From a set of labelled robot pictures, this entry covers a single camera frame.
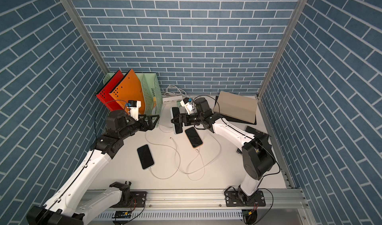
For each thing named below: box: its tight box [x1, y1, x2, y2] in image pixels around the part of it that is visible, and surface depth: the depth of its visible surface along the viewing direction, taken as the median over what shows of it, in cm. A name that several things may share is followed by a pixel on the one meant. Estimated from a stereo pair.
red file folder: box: [95, 70, 124, 112], surface depth 85 cm
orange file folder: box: [109, 68, 146, 115], surface depth 88 cm
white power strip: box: [162, 95, 184, 107], surface depth 117 cm
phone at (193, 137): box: [184, 126, 203, 149], surface depth 99 cm
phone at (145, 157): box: [136, 144, 156, 170], surface depth 90 cm
